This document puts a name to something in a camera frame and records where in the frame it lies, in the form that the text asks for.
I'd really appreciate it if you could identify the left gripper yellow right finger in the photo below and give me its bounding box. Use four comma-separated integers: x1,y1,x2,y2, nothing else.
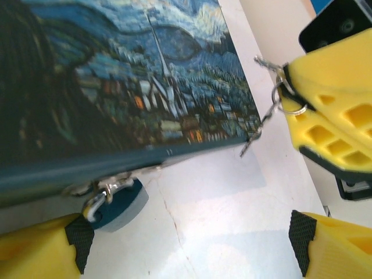
288,209,372,279

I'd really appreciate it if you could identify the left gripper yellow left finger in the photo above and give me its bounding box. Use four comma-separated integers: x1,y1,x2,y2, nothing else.
0,212,95,279

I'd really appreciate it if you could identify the metal key ring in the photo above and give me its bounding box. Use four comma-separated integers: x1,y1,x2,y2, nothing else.
271,69,308,116

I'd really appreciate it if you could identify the silver clasp with blue tag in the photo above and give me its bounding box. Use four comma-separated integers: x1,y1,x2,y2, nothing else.
82,177,151,234

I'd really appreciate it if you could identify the starry night painted tin box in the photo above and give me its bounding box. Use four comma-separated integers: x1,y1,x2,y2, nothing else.
0,0,261,209

